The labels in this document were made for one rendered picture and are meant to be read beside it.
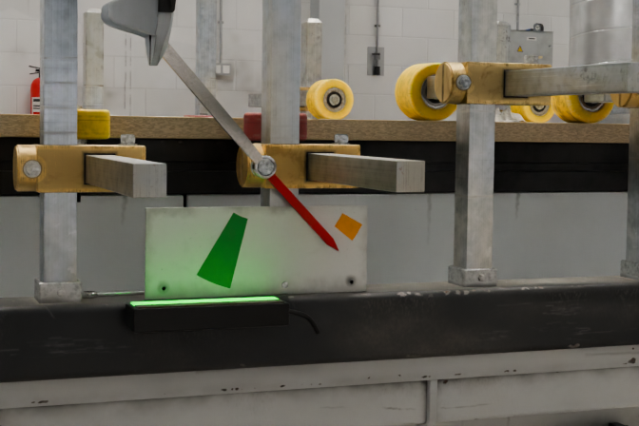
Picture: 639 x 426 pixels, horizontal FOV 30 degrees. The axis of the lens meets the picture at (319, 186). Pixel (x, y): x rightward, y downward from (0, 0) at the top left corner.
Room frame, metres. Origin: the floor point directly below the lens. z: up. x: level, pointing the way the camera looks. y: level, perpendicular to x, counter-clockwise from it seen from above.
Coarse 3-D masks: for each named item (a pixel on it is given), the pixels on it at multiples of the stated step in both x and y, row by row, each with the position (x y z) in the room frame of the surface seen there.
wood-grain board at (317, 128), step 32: (0, 128) 1.43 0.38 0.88; (32, 128) 1.44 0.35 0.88; (128, 128) 1.48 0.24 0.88; (160, 128) 1.50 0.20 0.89; (192, 128) 1.51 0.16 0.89; (320, 128) 1.57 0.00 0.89; (352, 128) 1.59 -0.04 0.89; (384, 128) 1.60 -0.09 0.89; (416, 128) 1.62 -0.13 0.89; (448, 128) 1.64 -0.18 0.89; (512, 128) 1.67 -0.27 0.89; (544, 128) 1.69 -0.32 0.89; (576, 128) 1.71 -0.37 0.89; (608, 128) 1.73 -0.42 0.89
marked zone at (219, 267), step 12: (240, 216) 1.32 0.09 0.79; (228, 228) 1.32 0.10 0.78; (240, 228) 1.32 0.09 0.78; (228, 240) 1.32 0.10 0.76; (240, 240) 1.32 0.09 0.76; (216, 252) 1.31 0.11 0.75; (228, 252) 1.32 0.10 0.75; (204, 264) 1.31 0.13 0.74; (216, 264) 1.31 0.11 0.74; (228, 264) 1.32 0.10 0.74; (204, 276) 1.31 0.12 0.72; (216, 276) 1.31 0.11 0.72; (228, 276) 1.32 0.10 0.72
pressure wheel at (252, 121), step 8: (248, 112) 1.49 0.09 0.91; (256, 112) 1.48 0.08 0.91; (248, 120) 1.49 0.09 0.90; (256, 120) 1.48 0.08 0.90; (304, 120) 1.49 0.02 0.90; (248, 128) 1.49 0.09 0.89; (256, 128) 1.48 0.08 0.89; (304, 128) 1.49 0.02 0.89; (248, 136) 1.49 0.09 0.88; (256, 136) 1.48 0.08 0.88; (304, 136) 1.49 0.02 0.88
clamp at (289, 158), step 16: (256, 144) 1.35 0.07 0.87; (272, 144) 1.34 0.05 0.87; (288, 144) 1.35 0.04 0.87; (304, 144) 1.37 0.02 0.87; (320, 144) 1.39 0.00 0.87; (240, 160) 1.36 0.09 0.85; (288, 160) 1.34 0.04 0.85; (304, 160) 1.35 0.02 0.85; (240, 176) 1.36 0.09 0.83; (256, 176) 1.33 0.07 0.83; (288, 176) 1.34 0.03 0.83; (304, 176) 1.35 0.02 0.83
